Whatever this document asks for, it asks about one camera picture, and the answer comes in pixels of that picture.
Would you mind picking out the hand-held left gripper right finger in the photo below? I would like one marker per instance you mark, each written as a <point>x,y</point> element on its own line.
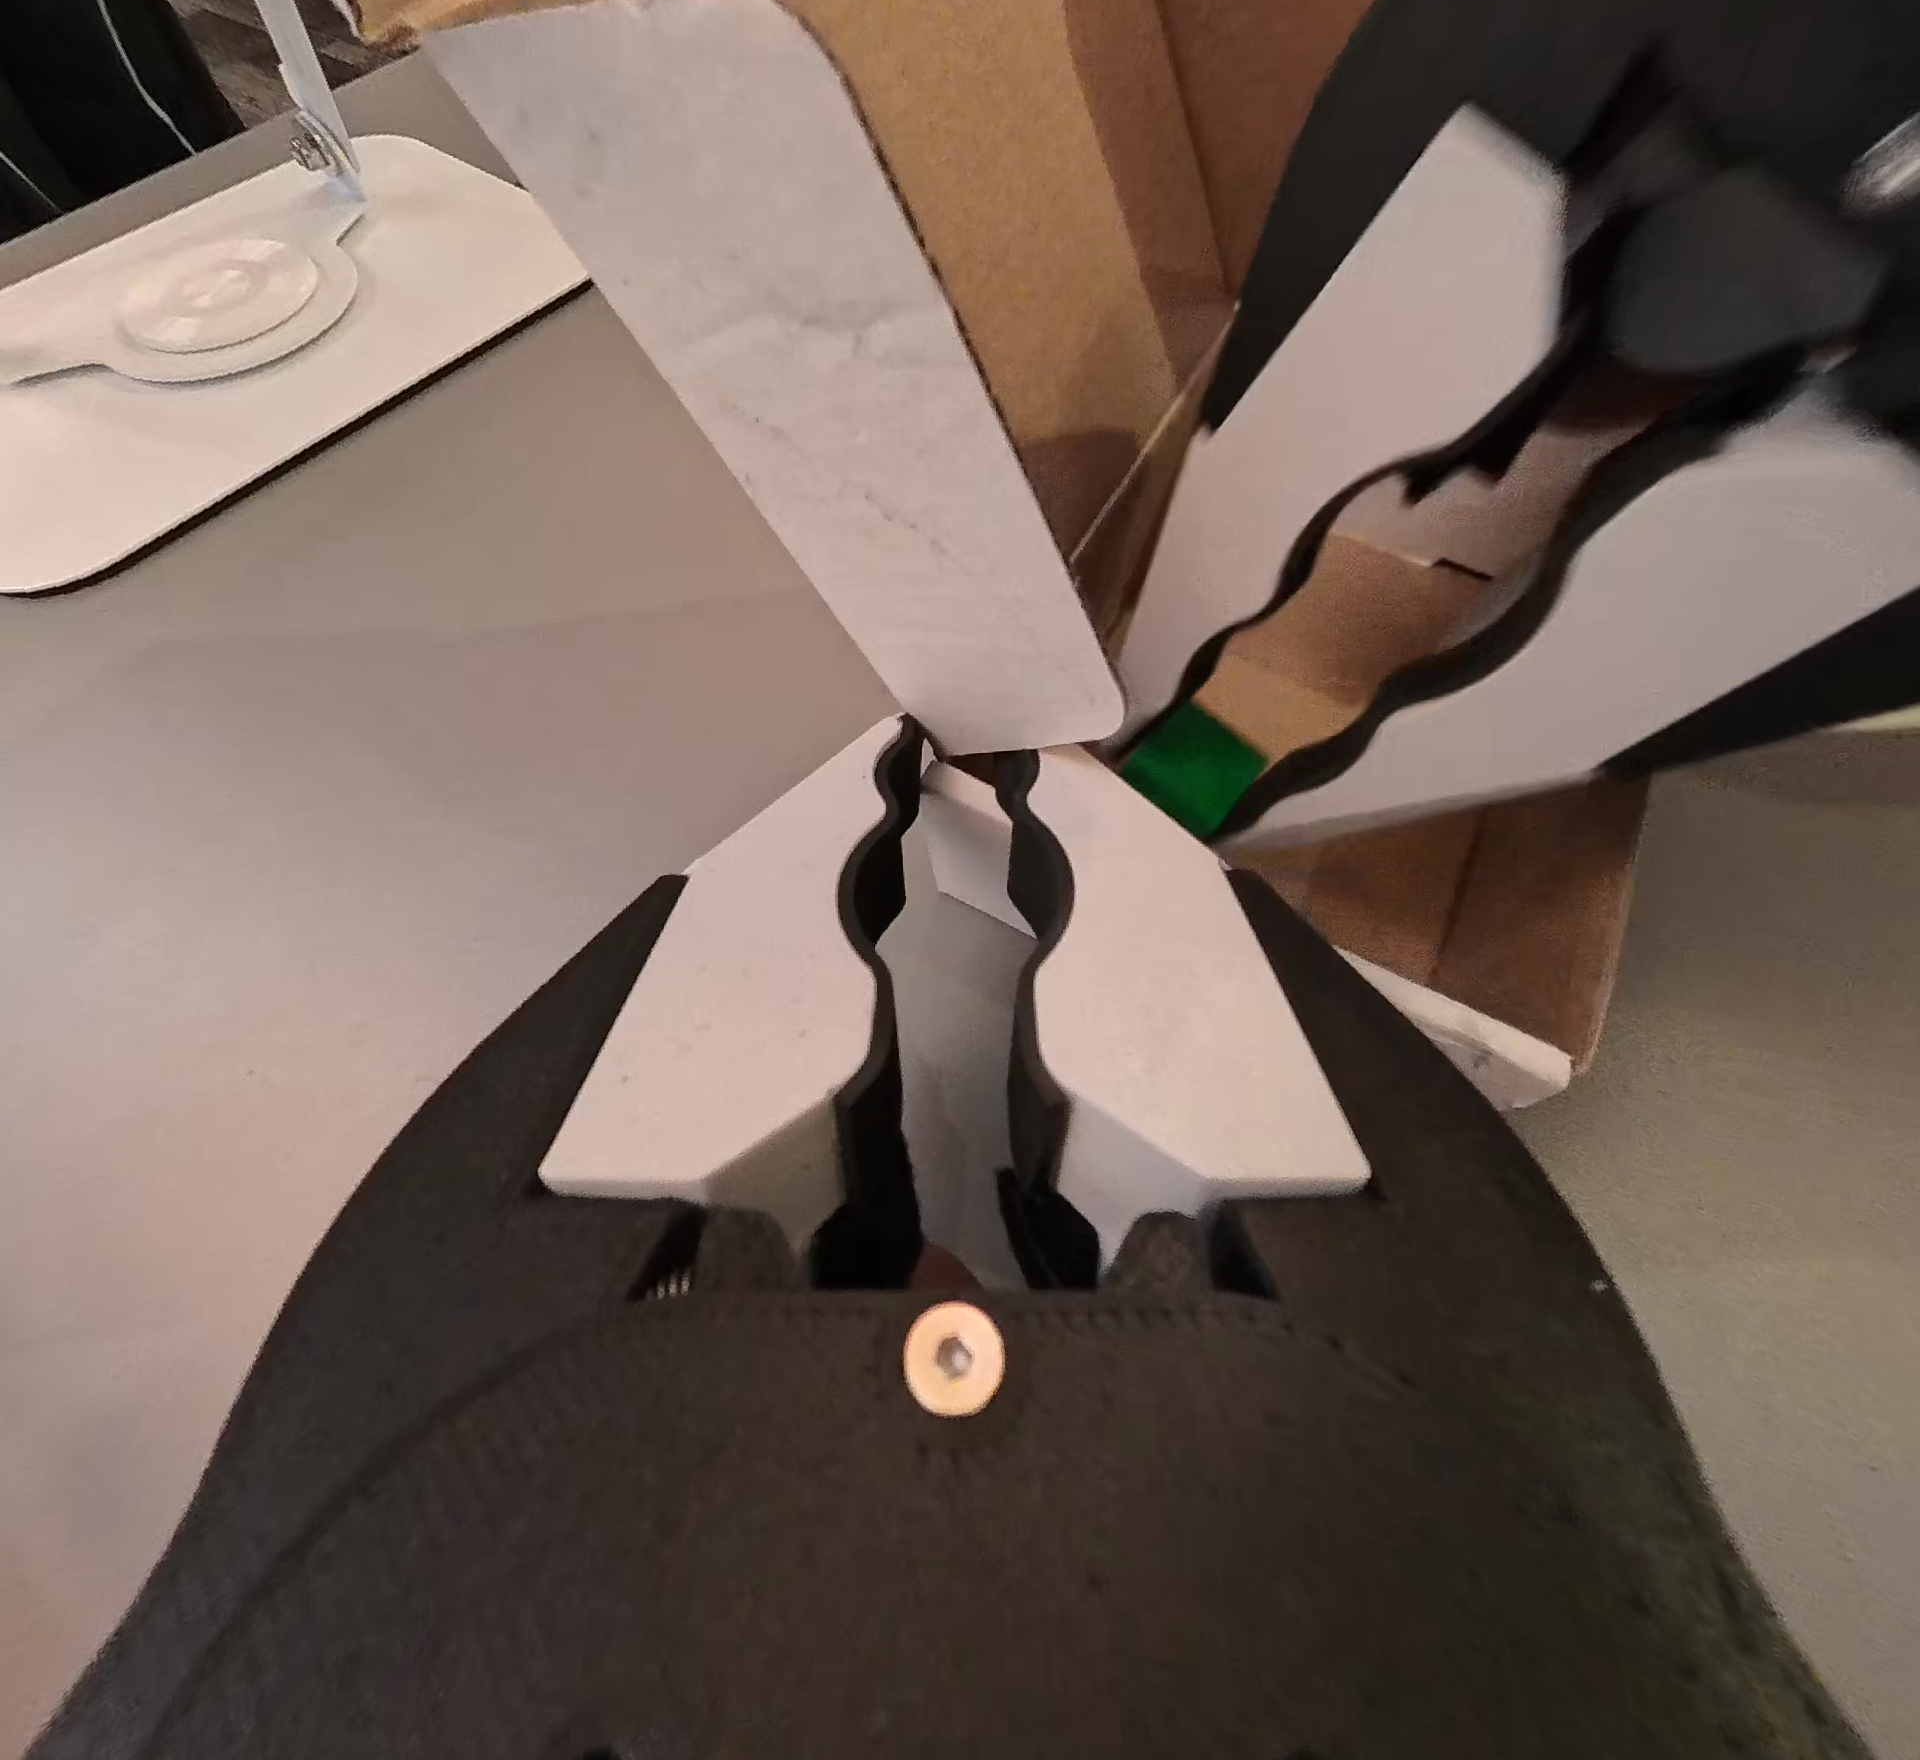
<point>1184,1041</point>

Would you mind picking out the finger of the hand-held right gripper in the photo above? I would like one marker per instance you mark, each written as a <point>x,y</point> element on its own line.
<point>1349,365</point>
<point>1651,635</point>

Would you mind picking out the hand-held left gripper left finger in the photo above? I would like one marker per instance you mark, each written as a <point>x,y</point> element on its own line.
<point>721,1041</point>

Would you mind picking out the green cube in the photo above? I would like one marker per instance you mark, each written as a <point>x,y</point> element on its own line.
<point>1192,770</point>

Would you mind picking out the white cardboard box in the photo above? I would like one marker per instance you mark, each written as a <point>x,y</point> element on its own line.
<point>751,292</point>

